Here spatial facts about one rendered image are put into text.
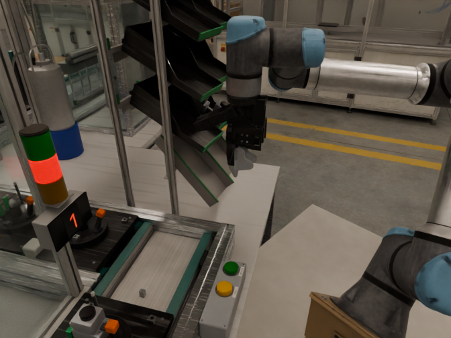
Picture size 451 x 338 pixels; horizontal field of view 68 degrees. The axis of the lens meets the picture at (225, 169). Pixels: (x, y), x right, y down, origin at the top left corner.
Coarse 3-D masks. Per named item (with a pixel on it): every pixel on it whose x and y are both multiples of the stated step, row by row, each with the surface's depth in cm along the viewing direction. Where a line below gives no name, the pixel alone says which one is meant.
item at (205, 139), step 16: (144, 80) 104; (144, 96) 101; (176, 96) 111; (144, 112) 103; (160, 112) 101; (176, 112) 111; (192, 112) 111; (176, 128) 101; (192, 128) 108; (192, 144) 101; (208, 144) 102
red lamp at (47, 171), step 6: (54, 156) 64; (30, 162) 63; (36, 162) 62; (42, 162) 62; (48, 162) 63; (54, 162) 64; (36, 168) 63; (42, 168) 63; (48, 168) 64; (54, 168) 65; (60, 168) 67; (36, 174) 64; (42, 174) 64; (48, 174) 64; (54, 174) 65; (60, 174) 66; (36, 180) 65; (42, 180) 64; (48, 180) 65; (54, 180) 65
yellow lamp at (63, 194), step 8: (40, 184) 65; (48, 184) 65; (56, 184) 66; (64, 184) 68; (40, 192) 66; (48, 192) 66; (56, 192) 66; (64, 192) 68; (48, 200) 67; (56, 200) 67
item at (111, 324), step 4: (112, 320) 66; (104, 324) 67; (108, 324) 65; (112, 324) 65; (116, 324) 65; (100, 328) 66; (104, 328) 66; (108, 328) 64; (112, 328) 64; (116, 328) 65; (108, 332) 65; (112, 332) 65; (116, 332) 66; (112, 336) 66; (116, 336) 66
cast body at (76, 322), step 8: (88, 304) 68; (80, 312) 65; (88, 312) 65; (96, 312) 66; (72, 320) 65; (80, 320) 65; (88, 320) 64; (96, 320) 65; (104, 320) 68; (72, 328) 66; (80, 328) 65; (88, 328) 64; (96, 328) 66; (80, 336) 66; (88, 336) 65; (96, 336) 65; (104, 336) 67
